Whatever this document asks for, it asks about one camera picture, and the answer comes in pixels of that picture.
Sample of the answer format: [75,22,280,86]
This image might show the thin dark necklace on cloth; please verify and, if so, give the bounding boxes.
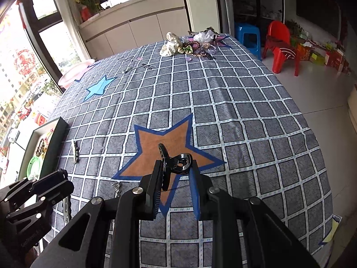
[122,62,156,75]

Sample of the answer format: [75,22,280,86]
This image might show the blue plastic stool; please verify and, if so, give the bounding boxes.
[235,23,262,60]

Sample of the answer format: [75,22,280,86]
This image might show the beige low cabinet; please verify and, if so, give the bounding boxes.
[79,0,191,59]

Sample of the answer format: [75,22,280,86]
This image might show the blue star sticker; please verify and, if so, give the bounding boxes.
[83,76,117,102]

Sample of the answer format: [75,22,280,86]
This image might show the small black claw clip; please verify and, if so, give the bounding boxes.
[158,143,193,191]

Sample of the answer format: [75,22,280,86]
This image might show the orange star sticker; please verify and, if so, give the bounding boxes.
[113,114,224,220]

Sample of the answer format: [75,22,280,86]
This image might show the silver spiked hair clip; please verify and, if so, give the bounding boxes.
[71,140,79,164]

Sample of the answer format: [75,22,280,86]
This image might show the green translucent bangle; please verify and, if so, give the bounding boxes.
[27,156,42,180]

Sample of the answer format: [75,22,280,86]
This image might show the brown braided bracelet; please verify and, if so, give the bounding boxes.
[35,137,46,157]

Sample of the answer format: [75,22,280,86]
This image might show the grey checked tablecloth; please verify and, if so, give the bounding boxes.
[52,38,333,254]

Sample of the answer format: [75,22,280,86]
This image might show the yellow flowers in red pot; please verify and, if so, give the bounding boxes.
[75,0,104,22]

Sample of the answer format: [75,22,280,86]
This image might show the red plastic chair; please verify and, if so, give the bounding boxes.
[262,21,300,76]

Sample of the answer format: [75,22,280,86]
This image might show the silver crystal chain with clasp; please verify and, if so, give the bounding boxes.
[111,180,124,199]

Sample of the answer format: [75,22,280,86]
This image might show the pile of hair accessories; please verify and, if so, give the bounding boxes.
[177,27,230,60]

